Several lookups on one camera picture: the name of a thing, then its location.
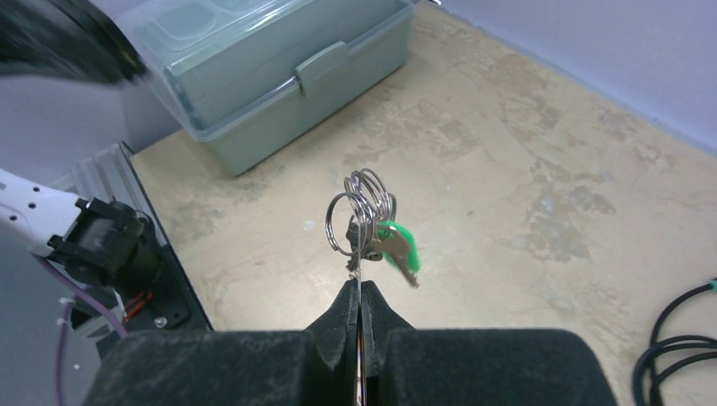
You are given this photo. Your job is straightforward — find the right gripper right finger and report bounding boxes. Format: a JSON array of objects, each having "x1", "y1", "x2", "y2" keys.
[{"x1": 361, "y1": 281, "x2": 616, "y2": 405}]

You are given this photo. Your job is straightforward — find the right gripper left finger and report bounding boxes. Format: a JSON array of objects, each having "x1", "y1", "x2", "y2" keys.
[{"x1": 84, "y1": 280, "x2": 359, "y2": 406}]

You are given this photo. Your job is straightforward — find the green tagged key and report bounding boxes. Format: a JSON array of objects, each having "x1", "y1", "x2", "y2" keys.
[{"x1": 372, "y1": 222, "x2": 421, "y2": 288}]

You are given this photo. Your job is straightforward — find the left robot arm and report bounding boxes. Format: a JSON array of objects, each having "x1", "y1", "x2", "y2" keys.
[{"x1": 1, "y1": 1, "x2": 178, "y2": 184}]

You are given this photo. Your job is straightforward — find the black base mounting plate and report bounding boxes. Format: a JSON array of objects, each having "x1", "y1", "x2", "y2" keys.
[{"x1": 95, "y1": 142, "x2": 214, "y2": 359}]

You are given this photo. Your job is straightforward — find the translucent green storage box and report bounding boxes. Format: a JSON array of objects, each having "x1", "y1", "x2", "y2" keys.
[{"x1": 117, "y1": 1, "x2": 414, "y2": 176}]

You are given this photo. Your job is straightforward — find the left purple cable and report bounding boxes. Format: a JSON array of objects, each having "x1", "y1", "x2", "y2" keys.
[{"x1": 33, "y1": 255, "x2": 130, "y2": 406}]

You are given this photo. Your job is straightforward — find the coiled black cable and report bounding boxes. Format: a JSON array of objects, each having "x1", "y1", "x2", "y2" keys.
[{"x1": 632, "y1": 278, "x2": 717, "y2": 406}]

